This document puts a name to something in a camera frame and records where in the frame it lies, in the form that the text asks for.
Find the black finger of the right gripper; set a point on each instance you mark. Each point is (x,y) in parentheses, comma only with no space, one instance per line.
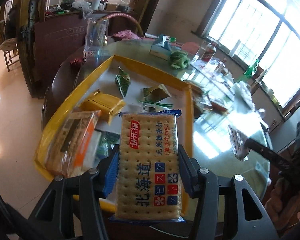
(275,159)

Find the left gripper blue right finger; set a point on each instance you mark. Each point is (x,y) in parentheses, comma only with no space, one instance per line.
(188,169)

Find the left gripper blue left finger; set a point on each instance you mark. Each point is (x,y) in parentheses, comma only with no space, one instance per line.
(111,165)

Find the blue green leaf snack pouch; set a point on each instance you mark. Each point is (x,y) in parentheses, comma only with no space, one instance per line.
(106,142)

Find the blue Hokkaido cracker pack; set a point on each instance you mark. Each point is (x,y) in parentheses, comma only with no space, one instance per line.
(148,186)

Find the orange cracker pack front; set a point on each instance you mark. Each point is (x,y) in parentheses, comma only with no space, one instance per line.
(69,148)

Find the gold foil snack brick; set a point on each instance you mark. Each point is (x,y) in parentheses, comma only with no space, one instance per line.
(107,104)

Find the round cracker green wrapper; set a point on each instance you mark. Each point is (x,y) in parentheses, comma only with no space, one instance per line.
(150,107)

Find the green triangular snack pack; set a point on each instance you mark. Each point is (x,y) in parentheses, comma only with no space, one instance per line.
(122,80)

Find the silver foil sachet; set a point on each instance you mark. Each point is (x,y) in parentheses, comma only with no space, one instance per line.
(237,139)

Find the green plastic bottle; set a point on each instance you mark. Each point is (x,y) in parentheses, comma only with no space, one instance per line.
(251,70)

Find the green crumpled plastic bag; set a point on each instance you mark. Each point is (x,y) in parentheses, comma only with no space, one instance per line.
(179,60)

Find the red white liquor bottle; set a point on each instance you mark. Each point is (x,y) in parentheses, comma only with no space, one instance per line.
(205,51)

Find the blue white tissue box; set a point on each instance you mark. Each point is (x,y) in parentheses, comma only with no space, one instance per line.
(161,48)

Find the clear glass jar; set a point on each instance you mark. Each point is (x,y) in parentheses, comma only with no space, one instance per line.
(95,38)

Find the dark wooden sideboard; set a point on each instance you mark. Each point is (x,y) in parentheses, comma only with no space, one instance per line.
(43,48)

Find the pink hula hoop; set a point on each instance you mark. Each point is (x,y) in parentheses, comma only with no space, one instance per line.
(119,21)

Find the wooden chair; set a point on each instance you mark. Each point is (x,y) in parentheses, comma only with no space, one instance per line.
(10,50)

